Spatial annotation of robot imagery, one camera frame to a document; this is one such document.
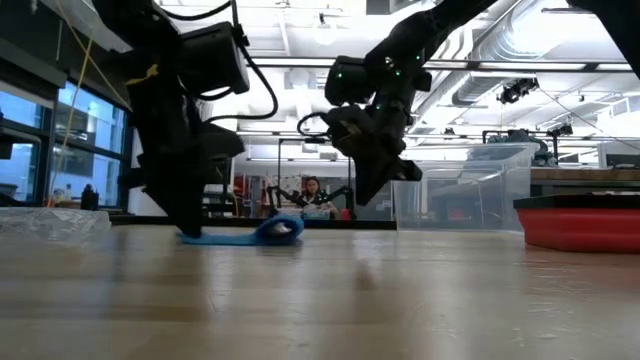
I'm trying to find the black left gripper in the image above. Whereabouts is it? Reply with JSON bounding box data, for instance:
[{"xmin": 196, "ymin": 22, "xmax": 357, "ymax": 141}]
[{"xmin": 119, "ymin": 107, "xmax": 246, "ymax": 239}]

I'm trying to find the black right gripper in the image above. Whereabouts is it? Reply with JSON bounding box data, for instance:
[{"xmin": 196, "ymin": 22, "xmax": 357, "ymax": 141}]
[{"xmin": 319, "ymin": 103, "xmax": 424, "ymax": 208}]

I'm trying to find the blue elastic bandage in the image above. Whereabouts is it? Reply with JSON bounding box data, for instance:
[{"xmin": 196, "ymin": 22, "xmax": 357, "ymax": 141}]
[{"xmin": 177, "ymin": 214, "xmax": 305, "ymax": 247}]

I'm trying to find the clear plastic container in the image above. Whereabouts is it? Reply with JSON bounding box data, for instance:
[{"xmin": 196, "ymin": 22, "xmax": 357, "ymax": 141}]
[{"xmin": 392, "ymin": 142, "xmax": 534, "ymax": 234}]

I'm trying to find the clear plastic zip bag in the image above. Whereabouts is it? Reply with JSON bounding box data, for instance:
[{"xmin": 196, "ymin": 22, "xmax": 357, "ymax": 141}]
[{"xmin": 0, "ymin": 207, "xmax": 113, "ymax": 242}]

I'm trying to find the person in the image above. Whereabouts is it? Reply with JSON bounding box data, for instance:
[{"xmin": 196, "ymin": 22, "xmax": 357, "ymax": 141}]
[{"xmin": 298, "ymin": 175, "xmax": 340, "ymax": 220}]

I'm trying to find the dark bottle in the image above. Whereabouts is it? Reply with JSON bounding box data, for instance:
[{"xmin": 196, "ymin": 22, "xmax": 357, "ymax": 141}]
[{"xmin": 79, "ymin": 183, "xmax": 100, "ymax": 211}]

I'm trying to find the dark background robot rig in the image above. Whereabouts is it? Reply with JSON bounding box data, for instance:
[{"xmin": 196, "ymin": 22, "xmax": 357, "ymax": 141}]
[{"xmin": 482, "ymin": 128, "xmax": 560, "ymax": 169}]

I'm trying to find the black ceiling spotlight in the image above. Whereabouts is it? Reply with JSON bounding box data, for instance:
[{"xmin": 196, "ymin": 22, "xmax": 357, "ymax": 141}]
[{"xmin": 497, "ymin": 77, "xmax": 541, "ymax": 105}]

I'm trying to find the white ceiling lamp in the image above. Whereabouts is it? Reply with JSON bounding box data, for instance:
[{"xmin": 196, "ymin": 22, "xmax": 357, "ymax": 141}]
[{"xmin": 312, "ymin": 12, "xmax": 339, "ymax": 46}]

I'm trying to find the red and black box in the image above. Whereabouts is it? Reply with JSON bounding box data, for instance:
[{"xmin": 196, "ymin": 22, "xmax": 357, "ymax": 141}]
[{"xmin": 513, "ymin": 193, "xmax": 640, "ymax": 254}]

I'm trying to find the background wooden work table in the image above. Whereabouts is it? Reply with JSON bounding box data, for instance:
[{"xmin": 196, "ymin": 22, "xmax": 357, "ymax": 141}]
[{"xmin": 529, "ymin": 167, "xmax": 640, "ymax": 197}]

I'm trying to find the black aluminium table frame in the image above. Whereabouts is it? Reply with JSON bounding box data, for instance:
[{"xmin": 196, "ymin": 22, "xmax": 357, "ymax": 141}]
[{"xmin": 107, "ymin": 214, "xmax": 399, "ymax": 231}]

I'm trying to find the black background rig frame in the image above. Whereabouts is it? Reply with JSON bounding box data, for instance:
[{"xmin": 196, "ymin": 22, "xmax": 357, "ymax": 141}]
[{"xmin": 276, "ymin": 137, "xmax": 354, "ymax": 221}]

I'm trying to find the silver ventilation duct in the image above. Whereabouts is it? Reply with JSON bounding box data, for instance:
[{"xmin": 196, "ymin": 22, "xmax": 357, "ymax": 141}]
[{"xmin": 414, "ymin": 0, "xmax": 626, "ymax": 116}]

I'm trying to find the thin yellow cord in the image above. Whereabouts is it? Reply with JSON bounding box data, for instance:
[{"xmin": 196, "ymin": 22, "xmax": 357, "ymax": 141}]
[{"xmin": 47, "ymin": 0, "xmax": 129, "ymax": 207}]

